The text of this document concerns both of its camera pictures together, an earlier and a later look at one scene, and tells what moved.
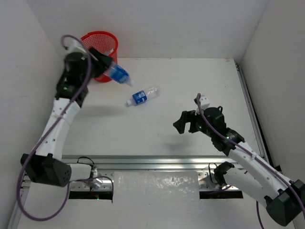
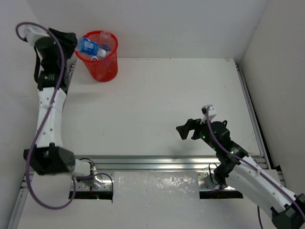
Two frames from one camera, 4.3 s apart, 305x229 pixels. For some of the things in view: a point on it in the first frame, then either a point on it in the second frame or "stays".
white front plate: x=156 y=188 stays
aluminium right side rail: x=255 y=126 stays
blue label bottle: x=119 y=74 to x=90 y=46
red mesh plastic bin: x=106 y=42 stays
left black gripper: x=100 y=63 to x=70 y=40
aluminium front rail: x=152 y=162 stays
